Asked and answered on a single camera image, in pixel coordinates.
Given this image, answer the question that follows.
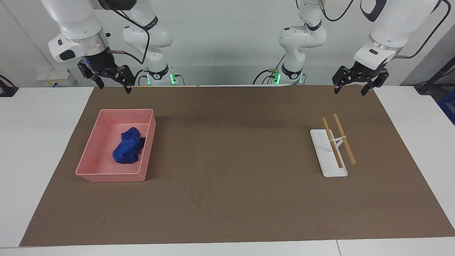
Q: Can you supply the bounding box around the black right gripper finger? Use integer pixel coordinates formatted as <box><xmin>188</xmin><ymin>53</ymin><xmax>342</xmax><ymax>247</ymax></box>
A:
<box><xmin>77</xmin><ymin>62</ymin><xmax>106</xmax><ymax>90</ymax></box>
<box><xmin>112</xmin><ymin>65</ymin><xmax>135</xmax><ymax>94</ymax></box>

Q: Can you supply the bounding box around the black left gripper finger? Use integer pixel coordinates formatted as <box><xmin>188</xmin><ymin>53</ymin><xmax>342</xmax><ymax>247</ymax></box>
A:
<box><xmin>332</xmin><ymin>66</ymin><xmax>353</xmax><ymax>95</ymax></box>
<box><xmin>360</xmin><ymin>70</ymin><xmax>389</xmax><ymax>97</ymax></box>

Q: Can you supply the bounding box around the blue microfiber towel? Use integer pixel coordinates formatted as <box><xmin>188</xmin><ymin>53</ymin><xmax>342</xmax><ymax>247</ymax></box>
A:
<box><xmin>112</xmin><ymin>127</ymin><xmax>146</xmax><ymax>164</ymax></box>

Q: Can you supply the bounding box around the white towel rack base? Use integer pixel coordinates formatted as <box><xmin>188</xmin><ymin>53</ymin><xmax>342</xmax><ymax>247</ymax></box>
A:
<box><xmin>310</xmin><ymin>128</ymin><xmax>348</xmax><ymax>178</ymax></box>

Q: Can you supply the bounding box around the white power strip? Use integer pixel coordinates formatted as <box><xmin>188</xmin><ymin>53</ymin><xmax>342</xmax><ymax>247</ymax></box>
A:
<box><xmin>36</xmin><ymin>69</ymin><xmax>76</xmax><ymax>87</ymax></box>

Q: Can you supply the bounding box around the black stand leg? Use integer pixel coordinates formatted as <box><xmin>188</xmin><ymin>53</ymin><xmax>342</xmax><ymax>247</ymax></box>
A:
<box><xmin>414</xmin><ymin>56</ymin><xmax>455</xmax><ymax>95</ymax></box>

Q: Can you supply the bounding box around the wooden dowel rod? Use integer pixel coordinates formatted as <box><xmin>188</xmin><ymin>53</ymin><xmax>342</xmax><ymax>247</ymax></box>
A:
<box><xmin>333</xmin><ymin>113</ymin><xmax>357</xmax><ymax>165</ymax></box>
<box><xmin>322</xmin><ymin>117</ymin><xmax>344</xmax><ymax>169</ymax></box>

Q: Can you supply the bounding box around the blue crate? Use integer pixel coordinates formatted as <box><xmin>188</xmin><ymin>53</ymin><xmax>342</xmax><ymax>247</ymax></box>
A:
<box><xmin>438</xmin><ymin>88</ymin><xmax>455</xmax><ymax>126</ymax></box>

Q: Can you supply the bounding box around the pink plastic bin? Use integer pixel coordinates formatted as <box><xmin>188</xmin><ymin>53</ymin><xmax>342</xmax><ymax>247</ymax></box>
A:
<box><xmin>75</xmin><ymin>108</ymin><xmax>157</xmax><ymax>183</ymax></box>

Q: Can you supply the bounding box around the brown table mat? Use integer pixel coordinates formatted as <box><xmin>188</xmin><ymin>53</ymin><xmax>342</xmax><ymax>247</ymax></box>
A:
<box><xmin>19</xmin><ymin>85</ymin><xmax>455</xmax><ymax>247</ymax></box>

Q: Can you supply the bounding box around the black right arm base cable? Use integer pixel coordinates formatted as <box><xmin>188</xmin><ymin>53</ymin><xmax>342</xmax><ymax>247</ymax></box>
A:
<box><xmin>133</xmin><ymin>68</ymin><xmax>186</xmax><ymax>87</ymax></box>

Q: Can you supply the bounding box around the black arm base cable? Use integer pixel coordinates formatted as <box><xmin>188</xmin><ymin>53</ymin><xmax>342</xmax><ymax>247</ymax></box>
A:
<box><xmin>253</xmin><ymin>53</ymin><xmax>285</xmax><ymax>85</ymax></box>
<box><xmin>133</xmin><ymin>68</ymin><xmax>186</xmax><ymax>87</ymax></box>

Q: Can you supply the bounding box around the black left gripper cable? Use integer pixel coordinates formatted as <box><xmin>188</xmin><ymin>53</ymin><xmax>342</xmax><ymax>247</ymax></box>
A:
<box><xmin>395</xmin><ymin>0</ymin><xmax>448</xmax><ymax>59</ymax></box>

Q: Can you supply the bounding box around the black left arm base cable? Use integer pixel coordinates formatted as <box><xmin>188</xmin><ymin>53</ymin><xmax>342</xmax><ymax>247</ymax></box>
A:
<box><xmin>253</xmin><ymin>53</ymin><xmax>285</xmax><ymax>85</ymax></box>

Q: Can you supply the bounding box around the black clamp mount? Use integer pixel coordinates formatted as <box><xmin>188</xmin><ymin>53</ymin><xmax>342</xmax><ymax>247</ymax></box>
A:
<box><xmin>0</xmin><ymin>74</ymin><xmax>19</xmax><ymax>97</ymax></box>

